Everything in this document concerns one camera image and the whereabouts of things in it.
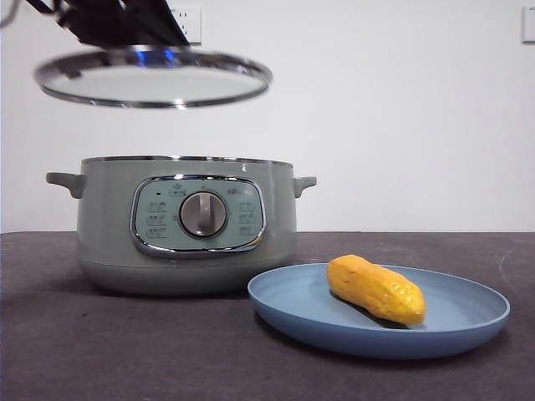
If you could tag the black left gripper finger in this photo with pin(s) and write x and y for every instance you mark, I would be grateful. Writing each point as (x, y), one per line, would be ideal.
(161, 25)
(113, 23)

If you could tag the glass lid with green knob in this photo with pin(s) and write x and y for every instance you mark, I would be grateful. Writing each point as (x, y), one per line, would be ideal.
(159, 83)

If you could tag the yellow corn cob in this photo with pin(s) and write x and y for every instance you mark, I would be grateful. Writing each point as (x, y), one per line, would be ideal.
(376, 292)

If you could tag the pale green electric steamer pot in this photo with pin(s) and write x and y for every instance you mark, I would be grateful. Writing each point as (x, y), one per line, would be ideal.
(108, 217)

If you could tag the blue round plate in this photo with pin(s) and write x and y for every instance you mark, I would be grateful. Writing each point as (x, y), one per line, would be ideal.
(301, 317)

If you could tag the grey round control dial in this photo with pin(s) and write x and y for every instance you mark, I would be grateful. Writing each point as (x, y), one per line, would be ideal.
(203, 214)

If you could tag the white wall power socket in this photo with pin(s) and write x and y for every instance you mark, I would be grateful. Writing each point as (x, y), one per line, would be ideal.
(194, 25)

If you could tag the white wall plate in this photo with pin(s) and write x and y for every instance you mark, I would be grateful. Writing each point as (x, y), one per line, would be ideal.
(529, 25)

